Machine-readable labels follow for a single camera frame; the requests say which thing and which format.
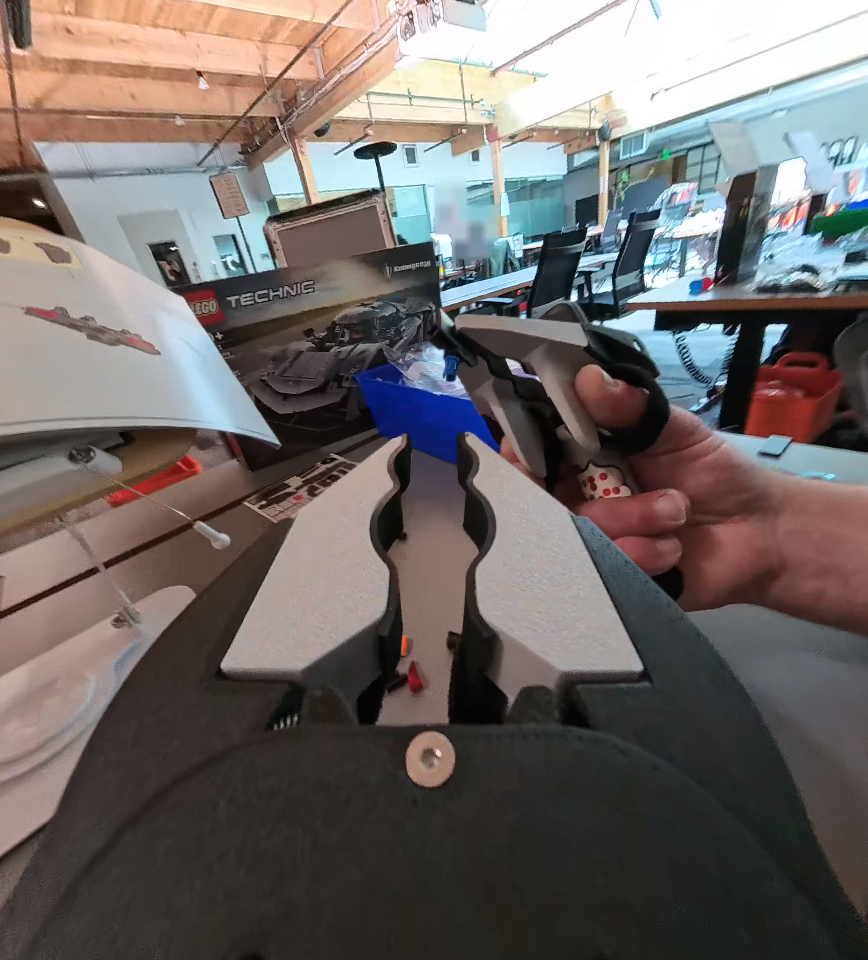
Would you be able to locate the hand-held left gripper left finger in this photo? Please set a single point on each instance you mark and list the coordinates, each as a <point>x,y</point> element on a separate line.
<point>314,592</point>

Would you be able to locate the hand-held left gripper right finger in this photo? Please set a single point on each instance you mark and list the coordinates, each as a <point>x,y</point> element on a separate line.
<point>554,592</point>

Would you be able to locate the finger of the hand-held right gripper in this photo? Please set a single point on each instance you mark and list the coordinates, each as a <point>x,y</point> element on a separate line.
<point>512,427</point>
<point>524,334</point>

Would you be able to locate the person's right forearm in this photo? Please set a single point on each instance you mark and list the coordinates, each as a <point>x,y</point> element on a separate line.
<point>846,555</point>

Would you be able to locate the lego sticker sheet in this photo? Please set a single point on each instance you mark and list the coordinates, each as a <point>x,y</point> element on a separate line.
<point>302,487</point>

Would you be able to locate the black lego set box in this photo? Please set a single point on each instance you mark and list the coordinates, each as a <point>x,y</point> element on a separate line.
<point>306,330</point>

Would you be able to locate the clear bag of lego parts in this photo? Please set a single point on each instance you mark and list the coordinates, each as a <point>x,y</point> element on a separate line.
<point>798,274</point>

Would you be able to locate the lego instruction booklet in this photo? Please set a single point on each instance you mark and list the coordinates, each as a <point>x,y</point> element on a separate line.
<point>66,360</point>

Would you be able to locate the person's right hand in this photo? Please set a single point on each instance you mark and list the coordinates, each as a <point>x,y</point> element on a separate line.
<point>711,517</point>

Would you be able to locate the long wooden desk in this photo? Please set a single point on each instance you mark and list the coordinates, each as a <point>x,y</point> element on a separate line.
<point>486,289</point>

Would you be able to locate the black office chair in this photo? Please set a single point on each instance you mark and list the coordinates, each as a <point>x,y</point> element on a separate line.
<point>629,262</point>
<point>554,274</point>

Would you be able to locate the blue plastic bin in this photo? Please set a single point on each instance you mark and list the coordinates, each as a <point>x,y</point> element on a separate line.
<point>419,416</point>

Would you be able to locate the clear plastic bags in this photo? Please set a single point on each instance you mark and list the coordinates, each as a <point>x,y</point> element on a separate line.
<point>422,367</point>

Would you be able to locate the dark red wedge piece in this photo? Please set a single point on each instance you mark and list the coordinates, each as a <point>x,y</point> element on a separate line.
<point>414,675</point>

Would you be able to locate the small black flat card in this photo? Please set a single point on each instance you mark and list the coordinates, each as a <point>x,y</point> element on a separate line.
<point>775,445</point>

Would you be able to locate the small red plastic bin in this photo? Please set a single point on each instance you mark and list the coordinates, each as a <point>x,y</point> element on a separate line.
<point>156,484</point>

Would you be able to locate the orange plastic crate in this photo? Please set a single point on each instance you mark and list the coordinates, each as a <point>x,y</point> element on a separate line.
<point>794,397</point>

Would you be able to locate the grey flight case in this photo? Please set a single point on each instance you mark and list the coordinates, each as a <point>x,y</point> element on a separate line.
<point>329,232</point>

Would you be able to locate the black floor lamp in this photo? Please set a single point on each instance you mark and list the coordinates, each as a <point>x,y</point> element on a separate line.
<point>375,150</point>

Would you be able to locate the tall black box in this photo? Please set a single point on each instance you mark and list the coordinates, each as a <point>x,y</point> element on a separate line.
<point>745,225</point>

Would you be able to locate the wooden desk with black legs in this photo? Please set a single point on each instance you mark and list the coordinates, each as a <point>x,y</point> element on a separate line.
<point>779,300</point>

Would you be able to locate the white ceiling projector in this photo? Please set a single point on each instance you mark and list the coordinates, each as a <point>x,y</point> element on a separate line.
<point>441,19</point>

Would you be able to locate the hanging wall sign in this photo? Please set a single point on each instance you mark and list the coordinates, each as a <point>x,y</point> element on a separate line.
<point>228,195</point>

